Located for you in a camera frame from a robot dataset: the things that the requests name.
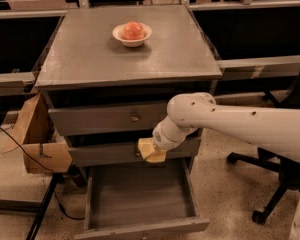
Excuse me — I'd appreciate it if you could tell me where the grey middle drawer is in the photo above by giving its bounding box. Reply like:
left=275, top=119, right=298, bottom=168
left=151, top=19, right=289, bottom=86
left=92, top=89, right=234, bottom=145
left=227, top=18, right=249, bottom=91
left=69, top=137, right=200, bottom=167

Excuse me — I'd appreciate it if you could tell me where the white bowl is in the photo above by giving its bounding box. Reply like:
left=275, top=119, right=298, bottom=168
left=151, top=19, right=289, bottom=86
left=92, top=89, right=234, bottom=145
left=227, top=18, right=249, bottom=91
left=112, top=22, right=152, bottom=48

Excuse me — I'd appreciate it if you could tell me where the grey open bottom drawer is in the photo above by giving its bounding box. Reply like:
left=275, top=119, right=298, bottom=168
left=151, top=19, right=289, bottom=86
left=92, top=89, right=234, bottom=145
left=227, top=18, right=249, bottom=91
left=74, top=159, right=209, bottom=240

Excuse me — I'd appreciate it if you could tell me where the brown cardboard box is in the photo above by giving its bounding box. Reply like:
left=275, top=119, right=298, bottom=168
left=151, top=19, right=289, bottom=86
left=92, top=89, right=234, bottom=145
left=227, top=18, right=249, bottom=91
left=2, top=94, right=72, bottom=174

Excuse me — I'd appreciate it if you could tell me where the grey drawer cabinet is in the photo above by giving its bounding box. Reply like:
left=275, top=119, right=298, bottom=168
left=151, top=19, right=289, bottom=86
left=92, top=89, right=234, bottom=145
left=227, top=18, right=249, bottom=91
left=34, top=4, right=223, bottom=172

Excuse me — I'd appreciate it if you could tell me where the black office chair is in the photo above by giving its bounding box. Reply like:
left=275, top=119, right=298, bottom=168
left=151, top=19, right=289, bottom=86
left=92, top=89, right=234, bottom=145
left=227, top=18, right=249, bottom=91
left=227, top=71, right=300, bottom=225

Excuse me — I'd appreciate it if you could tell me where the yellow sponge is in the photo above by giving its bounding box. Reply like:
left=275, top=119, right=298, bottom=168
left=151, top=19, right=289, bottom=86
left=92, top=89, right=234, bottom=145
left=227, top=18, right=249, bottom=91
left=146, top=151, right=166, bottom=163

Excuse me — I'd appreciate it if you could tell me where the grey top drawer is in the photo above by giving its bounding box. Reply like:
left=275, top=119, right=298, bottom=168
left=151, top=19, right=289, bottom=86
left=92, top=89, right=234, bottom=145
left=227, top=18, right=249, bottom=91
left=49, top=101, right=167, bottom=136

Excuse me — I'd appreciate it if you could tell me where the black stand leg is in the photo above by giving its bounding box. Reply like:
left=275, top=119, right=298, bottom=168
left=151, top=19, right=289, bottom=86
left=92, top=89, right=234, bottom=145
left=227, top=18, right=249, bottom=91
left=26, top=173, right=63, bottom=240

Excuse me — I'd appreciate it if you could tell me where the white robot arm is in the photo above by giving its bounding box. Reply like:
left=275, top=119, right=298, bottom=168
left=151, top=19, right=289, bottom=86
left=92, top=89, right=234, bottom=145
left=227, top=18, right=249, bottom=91
left=138, top=93, right=300, bottom=240

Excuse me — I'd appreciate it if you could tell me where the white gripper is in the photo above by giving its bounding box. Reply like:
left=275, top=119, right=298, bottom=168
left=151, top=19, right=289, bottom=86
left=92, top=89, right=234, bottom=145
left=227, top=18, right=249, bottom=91
left=138, top=116, right=197, bottom=160

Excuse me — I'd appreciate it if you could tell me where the red apple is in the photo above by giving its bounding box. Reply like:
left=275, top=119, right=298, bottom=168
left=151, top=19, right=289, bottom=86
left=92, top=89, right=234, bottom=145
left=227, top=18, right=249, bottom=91
left=123, top=22, right=144, bottom=40

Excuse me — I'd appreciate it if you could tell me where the black cable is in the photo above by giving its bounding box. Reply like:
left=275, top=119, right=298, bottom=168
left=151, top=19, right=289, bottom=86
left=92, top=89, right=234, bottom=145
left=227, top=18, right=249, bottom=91
left=0, top=126, right=86, bottom=222

